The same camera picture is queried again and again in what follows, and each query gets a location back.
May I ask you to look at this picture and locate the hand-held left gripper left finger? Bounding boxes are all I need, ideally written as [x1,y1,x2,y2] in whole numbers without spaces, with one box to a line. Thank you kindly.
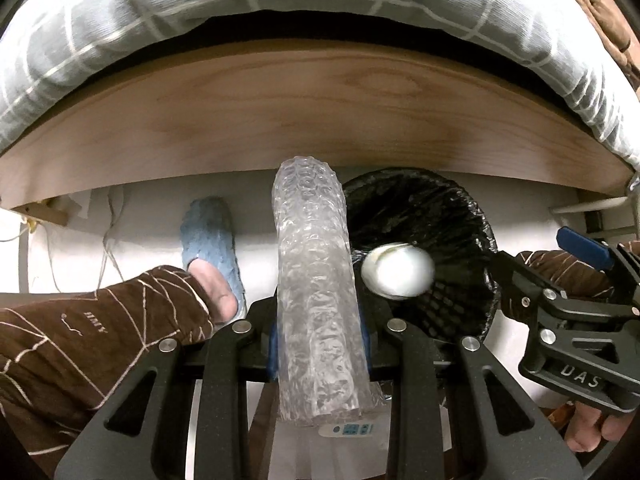
[52,296,281,480]

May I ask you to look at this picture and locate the blue slipper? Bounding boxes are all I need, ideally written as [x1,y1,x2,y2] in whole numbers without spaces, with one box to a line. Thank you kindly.
[180,196,247,322]

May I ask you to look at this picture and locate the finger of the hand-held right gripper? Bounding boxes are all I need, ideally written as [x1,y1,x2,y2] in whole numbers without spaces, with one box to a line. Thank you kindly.
[556,226,640,303]
[492,250,640,356]

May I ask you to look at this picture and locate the black lined trash bin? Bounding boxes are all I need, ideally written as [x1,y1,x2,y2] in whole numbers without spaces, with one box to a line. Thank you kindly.
[340,169,501,401]

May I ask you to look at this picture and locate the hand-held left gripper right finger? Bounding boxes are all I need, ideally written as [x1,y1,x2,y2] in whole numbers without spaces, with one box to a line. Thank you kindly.
[357,296,586,480]

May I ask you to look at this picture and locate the white labelled mailer bag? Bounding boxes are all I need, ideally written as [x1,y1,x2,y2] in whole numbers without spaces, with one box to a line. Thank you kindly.
[274,400,398,480]

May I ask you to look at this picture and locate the clear bubble wrap roll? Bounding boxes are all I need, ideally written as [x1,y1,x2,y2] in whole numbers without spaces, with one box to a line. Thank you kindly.
[271,156,386,428]

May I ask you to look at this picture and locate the white round object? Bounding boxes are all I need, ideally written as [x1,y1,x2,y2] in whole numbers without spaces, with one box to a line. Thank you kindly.
[361,242,435,301]

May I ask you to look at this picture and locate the person's right hand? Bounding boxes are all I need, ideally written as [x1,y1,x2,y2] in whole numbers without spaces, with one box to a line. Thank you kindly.
[565,401,633,454]

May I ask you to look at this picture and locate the white cable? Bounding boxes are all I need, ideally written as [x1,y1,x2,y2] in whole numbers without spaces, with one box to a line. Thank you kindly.
[97,185,131,291]

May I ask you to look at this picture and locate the brown fleece garment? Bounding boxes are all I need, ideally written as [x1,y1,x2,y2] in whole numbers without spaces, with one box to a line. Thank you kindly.
[542,0,640,86]

